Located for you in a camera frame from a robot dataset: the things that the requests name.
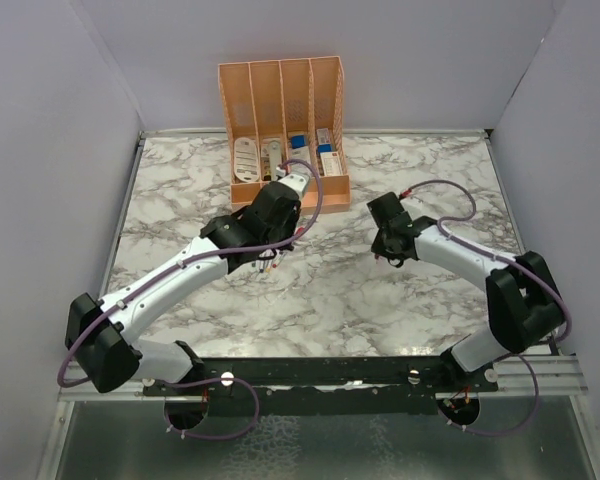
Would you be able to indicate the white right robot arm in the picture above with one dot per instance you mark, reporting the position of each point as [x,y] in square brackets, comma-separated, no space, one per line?
[523,304]

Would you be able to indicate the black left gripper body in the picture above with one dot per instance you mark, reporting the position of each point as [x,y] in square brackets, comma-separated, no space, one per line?
[291,224]

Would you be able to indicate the grey metal flat tool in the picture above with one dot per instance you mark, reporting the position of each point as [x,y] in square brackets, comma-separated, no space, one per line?
[272,158]

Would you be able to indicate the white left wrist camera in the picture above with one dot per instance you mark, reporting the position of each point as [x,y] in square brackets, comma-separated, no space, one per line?
[297,182]

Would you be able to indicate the peach plastic desk organizer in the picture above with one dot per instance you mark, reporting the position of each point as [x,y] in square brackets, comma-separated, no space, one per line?
[264,100]

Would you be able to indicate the black metal base frame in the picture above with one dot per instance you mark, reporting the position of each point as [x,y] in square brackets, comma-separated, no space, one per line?
[322,386]

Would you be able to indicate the white box blue lid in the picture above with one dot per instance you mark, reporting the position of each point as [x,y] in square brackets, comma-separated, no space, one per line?
[298,146]

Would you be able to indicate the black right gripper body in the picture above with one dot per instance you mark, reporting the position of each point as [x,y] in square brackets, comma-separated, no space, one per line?
[382,247]

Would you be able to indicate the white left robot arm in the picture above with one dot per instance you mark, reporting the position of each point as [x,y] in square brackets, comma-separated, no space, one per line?
[103,336]

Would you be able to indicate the white oval packaged item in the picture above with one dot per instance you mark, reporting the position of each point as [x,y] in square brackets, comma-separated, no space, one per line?
[246,166]

